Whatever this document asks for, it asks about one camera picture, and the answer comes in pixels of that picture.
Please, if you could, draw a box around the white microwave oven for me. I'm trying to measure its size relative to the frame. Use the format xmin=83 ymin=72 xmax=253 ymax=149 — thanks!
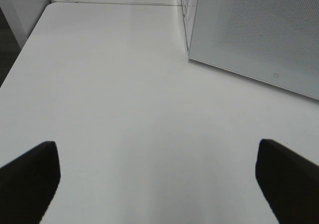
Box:
xmin=177 ymin=0 xmax=198 ymax=55

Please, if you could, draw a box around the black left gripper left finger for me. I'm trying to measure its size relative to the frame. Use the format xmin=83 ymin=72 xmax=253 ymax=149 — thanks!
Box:
xmin=0 ymin=141 xmax=61 ymax=224

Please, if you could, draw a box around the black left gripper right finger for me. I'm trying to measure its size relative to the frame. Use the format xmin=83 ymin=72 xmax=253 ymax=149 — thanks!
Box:
xmin=255 ymin=139 xmax=319 ymax=224

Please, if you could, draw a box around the white microwave door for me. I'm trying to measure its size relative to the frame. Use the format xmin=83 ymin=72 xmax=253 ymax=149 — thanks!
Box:
xmin=188 ymin=0 xmax=319 ymax=99

